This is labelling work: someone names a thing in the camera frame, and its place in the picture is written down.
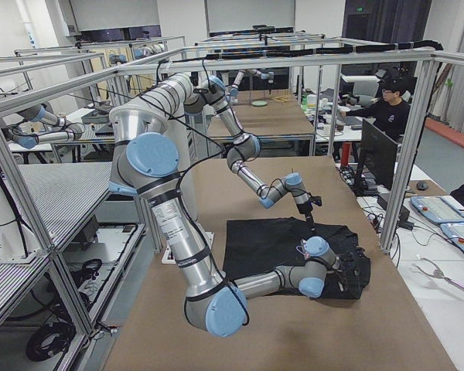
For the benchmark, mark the black t-shirt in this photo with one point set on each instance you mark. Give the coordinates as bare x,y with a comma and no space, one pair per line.
258,246

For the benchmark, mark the black computer monitor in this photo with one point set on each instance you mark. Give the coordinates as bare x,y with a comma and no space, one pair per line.
376,163

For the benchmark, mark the striped aluminium work table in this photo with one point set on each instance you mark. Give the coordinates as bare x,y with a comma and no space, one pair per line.
66,194

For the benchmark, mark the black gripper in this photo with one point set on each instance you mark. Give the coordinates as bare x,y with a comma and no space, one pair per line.
305,211
346,267

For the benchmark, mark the man in black jacket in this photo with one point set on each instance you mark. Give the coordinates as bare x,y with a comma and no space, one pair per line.
390,112

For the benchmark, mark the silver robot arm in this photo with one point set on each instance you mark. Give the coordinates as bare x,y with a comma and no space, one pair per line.
146,165
161,103

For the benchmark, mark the aluminium frame cage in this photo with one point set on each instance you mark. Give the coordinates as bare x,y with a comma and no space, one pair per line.
20,235

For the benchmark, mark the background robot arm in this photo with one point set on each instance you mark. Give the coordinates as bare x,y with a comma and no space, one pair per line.
57,128

